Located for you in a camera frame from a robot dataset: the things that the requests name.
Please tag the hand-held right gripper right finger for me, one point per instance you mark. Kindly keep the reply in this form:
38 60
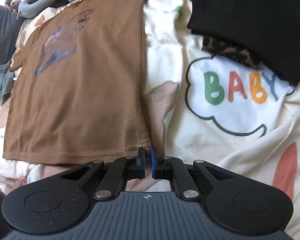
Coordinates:
154 166

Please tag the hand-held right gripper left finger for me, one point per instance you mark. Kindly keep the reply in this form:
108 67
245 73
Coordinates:
141 166

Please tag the brown t-shirt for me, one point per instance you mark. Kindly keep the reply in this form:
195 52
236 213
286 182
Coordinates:
90 92

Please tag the black folded clothes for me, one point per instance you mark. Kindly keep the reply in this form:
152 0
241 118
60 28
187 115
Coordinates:
252 15

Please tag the cream bear print blanket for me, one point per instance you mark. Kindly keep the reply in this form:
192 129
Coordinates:
240 142

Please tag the leopard print cloth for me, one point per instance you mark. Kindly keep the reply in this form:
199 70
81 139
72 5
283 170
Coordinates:
230 51

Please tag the grey-blue garment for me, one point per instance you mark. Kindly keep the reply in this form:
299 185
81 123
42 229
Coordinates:
1 82

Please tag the dark grey pillow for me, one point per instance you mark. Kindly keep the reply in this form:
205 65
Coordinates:
2 37

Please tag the grey neck pillow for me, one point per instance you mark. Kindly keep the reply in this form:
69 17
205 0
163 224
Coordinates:
37 1

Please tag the teddy bear toy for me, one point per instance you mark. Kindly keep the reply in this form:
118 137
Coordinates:
12 3

